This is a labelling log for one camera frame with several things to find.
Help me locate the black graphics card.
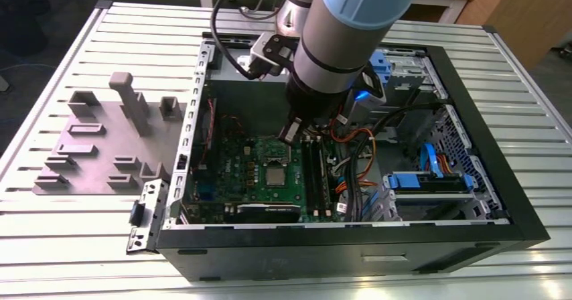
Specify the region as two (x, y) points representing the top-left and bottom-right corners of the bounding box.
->
(223, 201), (301, 224)

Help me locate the grey parts rack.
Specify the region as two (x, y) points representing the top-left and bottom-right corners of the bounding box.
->
(32, 72), (189, 196)

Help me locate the black PC case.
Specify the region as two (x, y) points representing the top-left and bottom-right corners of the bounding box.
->
(153, 30), (552, 283)

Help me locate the office chair base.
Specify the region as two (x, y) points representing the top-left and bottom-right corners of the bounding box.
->
(552, 38), (572, 60)

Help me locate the grey power supply unit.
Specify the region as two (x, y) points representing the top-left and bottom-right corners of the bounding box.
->
(207, 48), (292, 129)

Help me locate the blue flat wire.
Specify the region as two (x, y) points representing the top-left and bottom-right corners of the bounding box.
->
(419, 143), (444, 179)

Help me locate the black RAM stick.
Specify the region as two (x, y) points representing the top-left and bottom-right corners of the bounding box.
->
(301, 137), (321, 218)

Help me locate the silver hinged slot bracket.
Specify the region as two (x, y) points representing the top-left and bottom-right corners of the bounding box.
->
(125, 177), (165, 255)

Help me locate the silver CPU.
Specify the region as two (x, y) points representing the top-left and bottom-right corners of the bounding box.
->
(265, 167), (288, 185)

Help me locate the wooden cabinet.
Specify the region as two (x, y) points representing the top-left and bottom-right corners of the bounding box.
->
(457, 0), (572, 72)

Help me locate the CPU socket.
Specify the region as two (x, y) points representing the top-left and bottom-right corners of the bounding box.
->
(261, 165), (291, 189)

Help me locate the blue drive bay latch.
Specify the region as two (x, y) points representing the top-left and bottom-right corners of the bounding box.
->
(369, 50), (395, 88)

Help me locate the black cable bundle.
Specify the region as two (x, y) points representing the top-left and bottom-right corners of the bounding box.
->
(347, 101), (448, 222)

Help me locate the hard disk in blue carrier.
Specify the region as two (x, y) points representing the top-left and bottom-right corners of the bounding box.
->
(384, 171), (476, 194)

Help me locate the silver camera bracket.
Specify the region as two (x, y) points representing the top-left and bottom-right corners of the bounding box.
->
(248, 31), (300, 69)

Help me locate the metal socket cover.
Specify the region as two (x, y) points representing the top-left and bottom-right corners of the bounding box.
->
(261, 135), (292, 167)

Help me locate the orange wire bundle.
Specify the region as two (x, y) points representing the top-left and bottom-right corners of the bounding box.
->
(329, 127), (379, 194)

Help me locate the green motherboard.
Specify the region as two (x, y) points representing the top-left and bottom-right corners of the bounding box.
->
(189, 125), (348, 224)

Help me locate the silver drive cage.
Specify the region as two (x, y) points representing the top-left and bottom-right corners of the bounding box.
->
(344, 47), (449, 129)

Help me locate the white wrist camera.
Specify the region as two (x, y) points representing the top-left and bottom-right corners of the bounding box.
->
(348, 68), (388, 113)

